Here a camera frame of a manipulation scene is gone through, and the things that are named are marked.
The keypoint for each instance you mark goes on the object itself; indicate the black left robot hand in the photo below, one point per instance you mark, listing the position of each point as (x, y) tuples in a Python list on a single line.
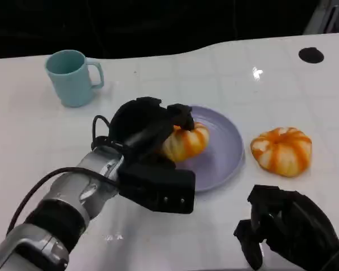
[(141, 124)]

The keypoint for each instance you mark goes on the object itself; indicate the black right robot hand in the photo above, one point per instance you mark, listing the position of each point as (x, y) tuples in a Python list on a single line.
[(296, 231)]

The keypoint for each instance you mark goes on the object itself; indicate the orange white toy bread roll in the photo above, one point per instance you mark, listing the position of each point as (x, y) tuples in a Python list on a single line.
[(189, 142), (282, 152)]

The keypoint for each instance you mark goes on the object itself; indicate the pale green mug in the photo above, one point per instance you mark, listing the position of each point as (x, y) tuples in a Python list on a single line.
[(70, 80)]

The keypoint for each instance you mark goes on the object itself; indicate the lilac plate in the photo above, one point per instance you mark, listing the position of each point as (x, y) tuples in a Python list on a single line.
[(223, 146)]

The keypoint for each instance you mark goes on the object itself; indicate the black round table grommet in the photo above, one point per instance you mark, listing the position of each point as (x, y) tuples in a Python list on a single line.
[(311, 55)]

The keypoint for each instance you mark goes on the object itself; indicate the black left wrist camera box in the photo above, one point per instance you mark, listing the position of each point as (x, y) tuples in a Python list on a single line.
[(161, 186)]

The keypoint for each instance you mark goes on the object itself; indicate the grey metal frame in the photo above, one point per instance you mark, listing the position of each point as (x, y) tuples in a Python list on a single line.
[(325, 15)]

